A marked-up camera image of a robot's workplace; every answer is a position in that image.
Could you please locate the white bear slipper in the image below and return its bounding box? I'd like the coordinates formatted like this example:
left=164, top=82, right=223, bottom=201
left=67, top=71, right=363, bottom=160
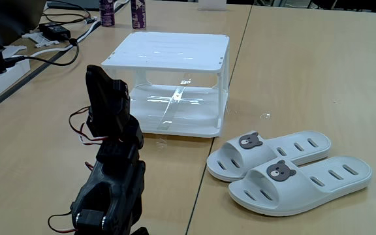
left=206, top=131, right=332, bottom=183
left=228, top=155, right=373, bottom=217

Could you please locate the white plastic shelf box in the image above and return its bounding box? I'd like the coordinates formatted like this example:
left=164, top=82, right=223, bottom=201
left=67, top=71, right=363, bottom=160
left=101, top=31, right=230, bottom=138

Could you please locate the black power adapter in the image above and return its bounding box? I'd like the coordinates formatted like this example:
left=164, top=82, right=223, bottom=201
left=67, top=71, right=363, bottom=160
left=38, top=22, right=72, bottom=42

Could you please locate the purple drink can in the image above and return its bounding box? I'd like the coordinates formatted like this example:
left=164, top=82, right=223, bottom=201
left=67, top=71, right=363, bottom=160
left=130, top=0, right=147, bottom=30
left=99, top=0, right=116, bottom=27

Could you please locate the black flat device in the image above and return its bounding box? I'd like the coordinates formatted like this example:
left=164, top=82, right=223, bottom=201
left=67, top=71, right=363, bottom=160
left=46, top=0, right=101, bottom=11

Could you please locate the white power strip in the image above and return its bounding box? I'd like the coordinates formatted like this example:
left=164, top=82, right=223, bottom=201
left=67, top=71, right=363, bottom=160
left=0, top=55, right=31, bottom=110

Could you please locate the black laptop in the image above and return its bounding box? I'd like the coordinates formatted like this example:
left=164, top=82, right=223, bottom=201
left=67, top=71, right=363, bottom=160
left=0, top=0, right=48, bottom=50

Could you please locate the white card stand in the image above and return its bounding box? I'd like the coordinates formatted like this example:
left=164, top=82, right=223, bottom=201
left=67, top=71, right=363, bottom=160
left=197, top=0, right=227, bottom=12

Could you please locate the black chair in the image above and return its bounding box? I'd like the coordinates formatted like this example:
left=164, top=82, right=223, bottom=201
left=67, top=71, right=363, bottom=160
left=308, top=0, right=376, bottom=12

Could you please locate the black power cable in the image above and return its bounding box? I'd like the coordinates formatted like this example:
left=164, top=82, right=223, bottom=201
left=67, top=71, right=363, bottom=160
left=3, top=37, right=80, bottom=67

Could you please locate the white cable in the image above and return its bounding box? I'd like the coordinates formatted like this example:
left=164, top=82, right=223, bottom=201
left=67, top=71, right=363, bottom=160
left=27, top=19, right=101, bottom=58

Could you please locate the white plastic bracket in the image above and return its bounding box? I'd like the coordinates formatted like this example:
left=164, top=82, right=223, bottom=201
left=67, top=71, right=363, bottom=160
left=21, top=31, right=60, bottom=49

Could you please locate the black looped cable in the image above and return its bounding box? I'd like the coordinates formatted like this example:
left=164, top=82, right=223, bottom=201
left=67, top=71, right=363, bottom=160
left=40, top=0, right=93, bottom=25

